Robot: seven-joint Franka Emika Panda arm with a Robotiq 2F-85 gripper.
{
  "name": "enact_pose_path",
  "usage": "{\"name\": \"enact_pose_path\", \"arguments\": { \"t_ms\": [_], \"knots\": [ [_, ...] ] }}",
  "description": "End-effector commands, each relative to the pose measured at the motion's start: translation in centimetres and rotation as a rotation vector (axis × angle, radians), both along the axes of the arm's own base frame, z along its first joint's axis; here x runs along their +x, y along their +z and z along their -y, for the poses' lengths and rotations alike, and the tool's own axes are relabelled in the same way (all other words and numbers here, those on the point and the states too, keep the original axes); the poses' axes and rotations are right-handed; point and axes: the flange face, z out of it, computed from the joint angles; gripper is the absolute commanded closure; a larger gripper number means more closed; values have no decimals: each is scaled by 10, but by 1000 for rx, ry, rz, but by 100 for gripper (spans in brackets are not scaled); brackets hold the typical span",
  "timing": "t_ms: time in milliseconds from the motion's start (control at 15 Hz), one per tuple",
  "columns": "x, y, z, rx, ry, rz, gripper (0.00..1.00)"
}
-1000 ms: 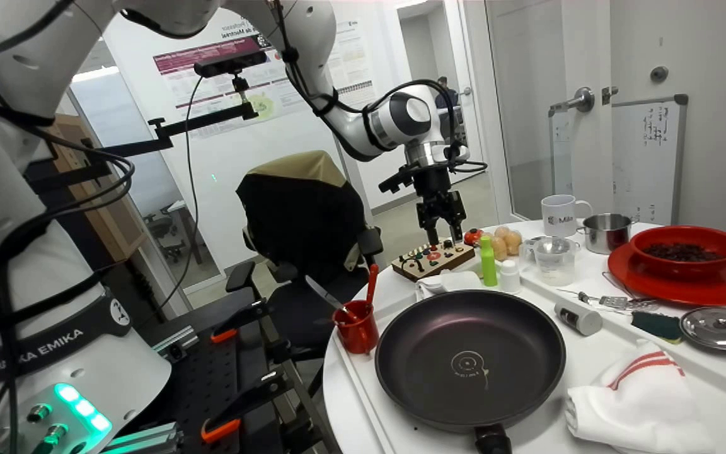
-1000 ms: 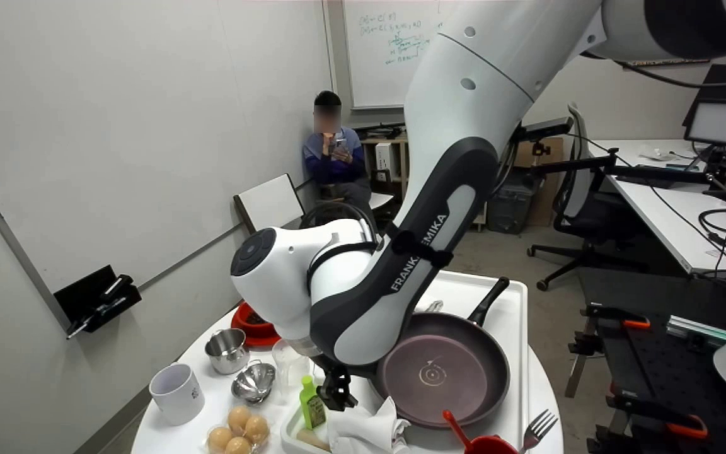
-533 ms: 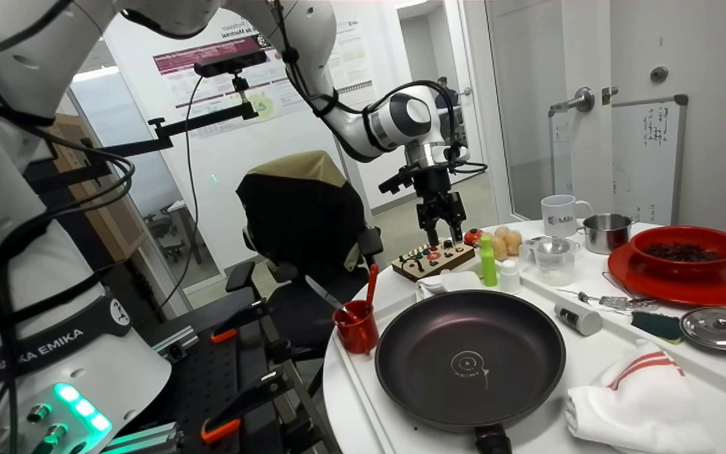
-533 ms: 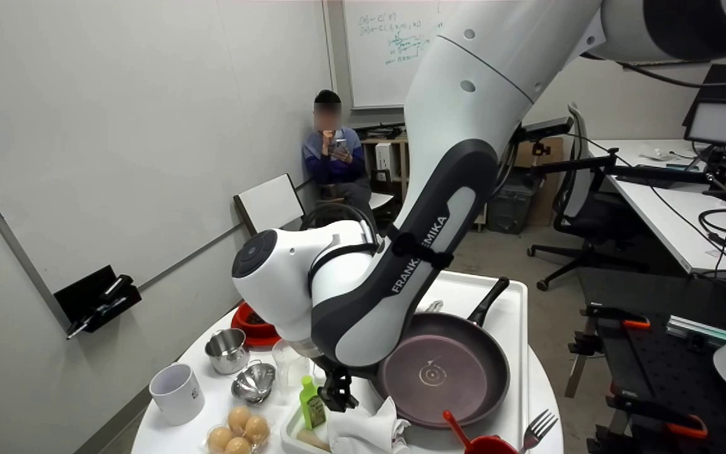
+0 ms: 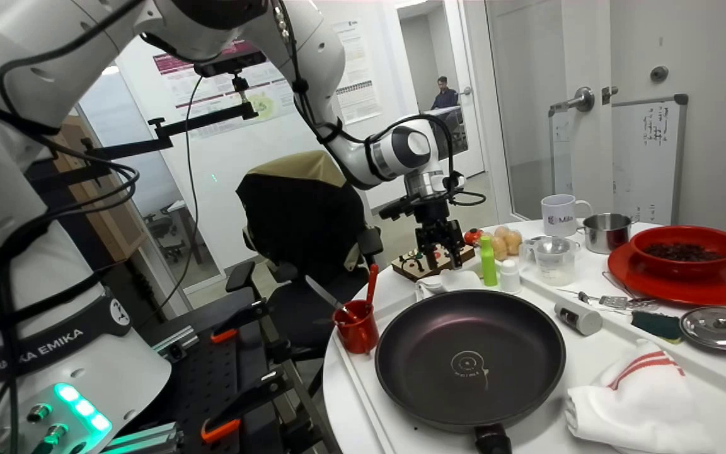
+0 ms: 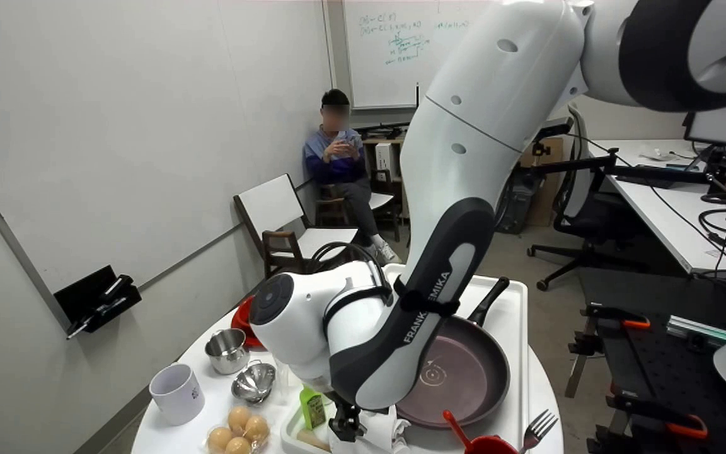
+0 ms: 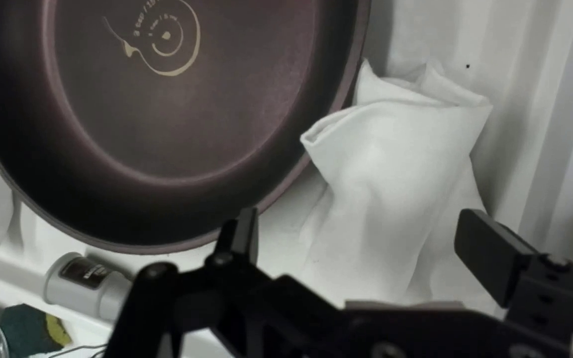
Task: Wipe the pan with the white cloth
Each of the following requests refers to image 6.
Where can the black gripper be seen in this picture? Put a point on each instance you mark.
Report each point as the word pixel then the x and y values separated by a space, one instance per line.
pixel 347 420

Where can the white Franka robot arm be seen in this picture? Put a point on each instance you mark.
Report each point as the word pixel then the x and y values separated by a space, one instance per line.
pixel 498 103

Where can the dark nonstick frying pan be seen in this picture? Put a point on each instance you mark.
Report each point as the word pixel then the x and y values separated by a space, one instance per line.
pixel 465 369

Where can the tan bread roll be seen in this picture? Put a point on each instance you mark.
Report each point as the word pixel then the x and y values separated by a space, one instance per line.
pixel 256 429
pixel 240 418
pixel 238 448
pixel 219 437

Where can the small steel bowl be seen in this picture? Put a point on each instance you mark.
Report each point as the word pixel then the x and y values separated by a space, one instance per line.
pixel 252 385

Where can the red plastic spoon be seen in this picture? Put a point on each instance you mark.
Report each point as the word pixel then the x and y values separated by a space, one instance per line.
pixel 454 428

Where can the small steel pot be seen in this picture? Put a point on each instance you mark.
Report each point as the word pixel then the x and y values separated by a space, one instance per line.
pixel 227 352

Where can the red plastic cup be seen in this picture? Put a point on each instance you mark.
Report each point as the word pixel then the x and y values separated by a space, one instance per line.
pixel 489 444

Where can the white mug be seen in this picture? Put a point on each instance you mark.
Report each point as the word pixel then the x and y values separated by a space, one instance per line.
pixel 178 394

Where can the white rectangular tray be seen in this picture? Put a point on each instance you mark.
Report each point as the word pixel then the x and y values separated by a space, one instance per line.
pixel 518 354

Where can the silver fork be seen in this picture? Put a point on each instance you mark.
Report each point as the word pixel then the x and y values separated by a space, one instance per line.
pixel 540 428

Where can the white folding chair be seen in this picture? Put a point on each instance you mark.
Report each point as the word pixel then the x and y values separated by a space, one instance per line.
pixel 271 202

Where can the seated person blue sweater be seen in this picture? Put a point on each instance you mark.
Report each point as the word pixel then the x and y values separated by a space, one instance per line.
pixel 338 161

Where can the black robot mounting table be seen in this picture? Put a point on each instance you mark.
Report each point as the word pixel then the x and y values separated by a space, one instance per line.
pixel 673 369

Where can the black office chair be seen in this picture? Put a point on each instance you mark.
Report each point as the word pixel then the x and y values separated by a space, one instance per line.
pixel 581 186

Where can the brown cardboard box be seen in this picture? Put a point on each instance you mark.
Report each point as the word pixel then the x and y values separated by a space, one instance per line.
pixel 548 153

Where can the white office desk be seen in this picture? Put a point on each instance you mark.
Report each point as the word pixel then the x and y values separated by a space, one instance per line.
pixel 667 221

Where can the black keyboard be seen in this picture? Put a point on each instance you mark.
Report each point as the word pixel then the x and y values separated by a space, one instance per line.
pixel 657 175

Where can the black computer monitor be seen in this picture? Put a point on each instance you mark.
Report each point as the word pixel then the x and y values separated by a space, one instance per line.
pixel 725 127

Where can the black wall marker tray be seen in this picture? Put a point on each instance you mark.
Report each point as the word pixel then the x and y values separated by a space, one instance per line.
pixel 86 298

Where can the large wall whiteboard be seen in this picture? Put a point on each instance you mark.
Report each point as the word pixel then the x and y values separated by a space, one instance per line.
pixel 397 51

